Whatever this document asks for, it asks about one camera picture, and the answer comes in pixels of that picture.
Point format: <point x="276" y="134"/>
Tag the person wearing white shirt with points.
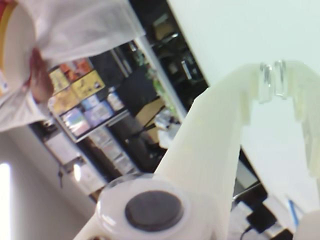
<point x="82" y="30"/>

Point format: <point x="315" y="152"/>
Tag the shelf with small drawers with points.
<point x="112" y="152"/>

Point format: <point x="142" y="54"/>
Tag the blue plastic strip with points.
<point x="293" y="212"/>

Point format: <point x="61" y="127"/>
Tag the black power adapter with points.
<point x="262" y="217"/>

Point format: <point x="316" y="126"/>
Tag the person's right hand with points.
<point x="41" y="80"/>

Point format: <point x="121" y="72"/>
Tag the yellow plate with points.
<point x="20" y="45"/>

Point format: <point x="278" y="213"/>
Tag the display rack colourful boxes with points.
<point x="87" y="100"/>

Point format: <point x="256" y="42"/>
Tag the white plastic bag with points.
<point x="167" y="135"/>

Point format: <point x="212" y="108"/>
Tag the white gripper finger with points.
<point x="307" y="100"/>
<point x="207" y="140"/>

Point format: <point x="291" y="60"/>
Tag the black and tan chair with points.
<point x="140" y="87"/>

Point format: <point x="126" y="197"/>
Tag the googly eye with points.
<point x="153" y="210"/>

